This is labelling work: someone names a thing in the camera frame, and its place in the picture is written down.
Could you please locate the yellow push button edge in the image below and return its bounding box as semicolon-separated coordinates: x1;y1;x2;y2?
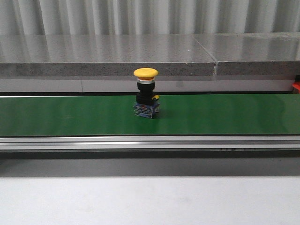
134;67;159;119

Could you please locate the grey stone slab left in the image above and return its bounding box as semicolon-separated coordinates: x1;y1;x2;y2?
0;35;215;77

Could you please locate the grey stone slab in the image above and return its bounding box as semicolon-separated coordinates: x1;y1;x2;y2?
0;35;215;77
194;32;300;78

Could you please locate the green conveyor belt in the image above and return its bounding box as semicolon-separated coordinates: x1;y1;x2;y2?
0;94;300;136

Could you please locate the grey stone slab right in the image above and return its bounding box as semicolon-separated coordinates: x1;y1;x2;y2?
194;32;300;78

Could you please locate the red plastic tray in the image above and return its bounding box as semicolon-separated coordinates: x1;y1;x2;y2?
292;82;300;94

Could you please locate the white corrugated curtain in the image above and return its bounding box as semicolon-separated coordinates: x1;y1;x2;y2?
0;0;300;35

